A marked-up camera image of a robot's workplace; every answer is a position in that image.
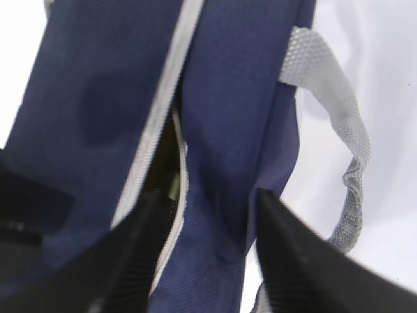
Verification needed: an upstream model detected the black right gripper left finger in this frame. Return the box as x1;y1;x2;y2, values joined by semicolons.
1;190;177;313

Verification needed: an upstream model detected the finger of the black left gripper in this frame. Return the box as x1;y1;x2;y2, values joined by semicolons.
1;153;74;247

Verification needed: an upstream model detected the navy blue lunch bag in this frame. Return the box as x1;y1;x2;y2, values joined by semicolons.
1;1;370;312

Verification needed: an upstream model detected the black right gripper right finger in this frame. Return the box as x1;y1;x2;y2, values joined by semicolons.
255;189;416;313

